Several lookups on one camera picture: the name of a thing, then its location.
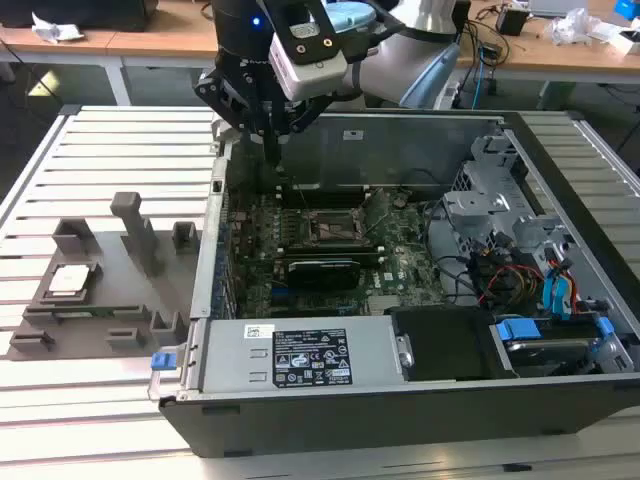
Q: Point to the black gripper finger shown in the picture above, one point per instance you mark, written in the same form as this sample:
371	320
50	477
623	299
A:
310	112
220	95

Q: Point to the silver CPU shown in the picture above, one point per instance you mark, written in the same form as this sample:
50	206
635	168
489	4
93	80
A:
67	279

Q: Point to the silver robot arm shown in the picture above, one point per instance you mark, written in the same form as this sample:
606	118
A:
385	70

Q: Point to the CPU socket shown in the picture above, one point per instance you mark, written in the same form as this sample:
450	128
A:
332	227

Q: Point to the wooden desk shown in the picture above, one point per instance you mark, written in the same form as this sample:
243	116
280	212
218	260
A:
550	55
200	50

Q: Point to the thin metal locking lever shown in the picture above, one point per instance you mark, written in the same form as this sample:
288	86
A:
301	197

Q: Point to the silver coin battery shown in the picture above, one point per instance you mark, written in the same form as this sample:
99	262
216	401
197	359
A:
400	201

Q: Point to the black monitor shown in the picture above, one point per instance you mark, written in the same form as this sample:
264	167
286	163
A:
100	12

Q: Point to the white power strip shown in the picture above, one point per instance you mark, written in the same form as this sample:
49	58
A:
451	95

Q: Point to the black graphics card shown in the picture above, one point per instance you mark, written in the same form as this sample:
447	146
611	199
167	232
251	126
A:
322	275

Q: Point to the crumpled white paper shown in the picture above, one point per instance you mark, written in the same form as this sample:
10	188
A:
55	30

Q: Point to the blue expansion slot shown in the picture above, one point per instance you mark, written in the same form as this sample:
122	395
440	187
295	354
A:
280	291

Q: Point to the silver metal drive cage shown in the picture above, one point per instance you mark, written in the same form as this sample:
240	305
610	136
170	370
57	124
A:
475	205

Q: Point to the green motherboard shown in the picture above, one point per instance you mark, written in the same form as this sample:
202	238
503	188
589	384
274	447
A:
400	280

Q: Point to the small black adapter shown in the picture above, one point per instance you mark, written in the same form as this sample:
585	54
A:
491	50

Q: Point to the silver chipset heatsink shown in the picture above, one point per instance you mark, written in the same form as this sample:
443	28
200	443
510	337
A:
382	305

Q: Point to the small black box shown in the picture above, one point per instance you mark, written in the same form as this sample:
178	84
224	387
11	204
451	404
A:
512	21

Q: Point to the grey parts rack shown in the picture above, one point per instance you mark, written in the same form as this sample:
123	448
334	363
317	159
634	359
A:
125	300

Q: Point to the green RAM stick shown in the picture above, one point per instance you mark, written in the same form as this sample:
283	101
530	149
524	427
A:
100	311

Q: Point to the grey power supply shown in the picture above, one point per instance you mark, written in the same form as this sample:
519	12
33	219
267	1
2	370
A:
230	360

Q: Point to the black plastic shroud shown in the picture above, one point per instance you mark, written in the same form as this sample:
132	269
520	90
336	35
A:
440	345

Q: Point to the silver laptop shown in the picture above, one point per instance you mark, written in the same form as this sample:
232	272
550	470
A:
555	5

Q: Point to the blue plastic latch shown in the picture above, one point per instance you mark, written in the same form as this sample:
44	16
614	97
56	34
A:
161	362

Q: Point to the clear plastic bag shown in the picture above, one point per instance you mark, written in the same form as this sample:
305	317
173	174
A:
575	27

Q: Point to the blue disk carrier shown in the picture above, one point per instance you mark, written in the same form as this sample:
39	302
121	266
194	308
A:
520	330

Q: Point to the black PC case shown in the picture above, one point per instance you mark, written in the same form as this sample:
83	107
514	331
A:
300	425

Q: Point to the small white box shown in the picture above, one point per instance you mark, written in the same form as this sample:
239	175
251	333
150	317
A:
631	42

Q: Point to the hard disk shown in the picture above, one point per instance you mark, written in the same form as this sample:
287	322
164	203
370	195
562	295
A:
545	350

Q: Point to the blue box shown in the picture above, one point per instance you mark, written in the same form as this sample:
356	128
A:
629	9

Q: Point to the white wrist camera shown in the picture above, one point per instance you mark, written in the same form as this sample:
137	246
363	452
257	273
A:
312	75

